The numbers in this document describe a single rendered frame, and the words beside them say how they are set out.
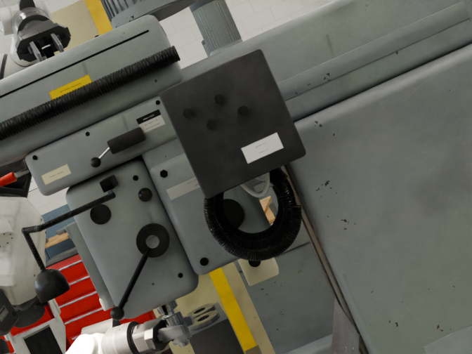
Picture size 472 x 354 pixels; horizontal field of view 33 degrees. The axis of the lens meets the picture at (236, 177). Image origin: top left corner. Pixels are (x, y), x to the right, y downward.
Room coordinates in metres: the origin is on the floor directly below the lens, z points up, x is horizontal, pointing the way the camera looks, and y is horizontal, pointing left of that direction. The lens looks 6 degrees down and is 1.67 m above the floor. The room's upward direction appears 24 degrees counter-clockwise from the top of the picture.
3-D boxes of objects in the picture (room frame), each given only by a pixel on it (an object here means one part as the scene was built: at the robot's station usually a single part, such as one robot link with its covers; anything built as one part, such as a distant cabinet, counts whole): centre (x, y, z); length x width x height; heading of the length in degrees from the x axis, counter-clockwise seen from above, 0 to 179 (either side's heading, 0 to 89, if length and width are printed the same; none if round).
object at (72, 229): (1.78, 0.37, 1.45); 0.04 x 0.04 x 0.21; 0
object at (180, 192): (1.78, 0.07, 1.47); 0.24 x 0.19 x 0.26; 0
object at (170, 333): (1.75, 0.28, 1.23); 0.06 x 0.02 x 0.03; 67
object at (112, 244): (1.78, 0.26, 1.47); 0.21 x 0.19 x 0.32; 0
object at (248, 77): (1.44, -0.03, 1.62); 0.20 x 0.09 x 0.21; 90
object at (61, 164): (1.78, 0.22, 1.68); 0.34 x 0.24 x 0.10; 90
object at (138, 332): (1.82, 0.35, 1.23); 0.13 x 0.12 x 0.10; 157
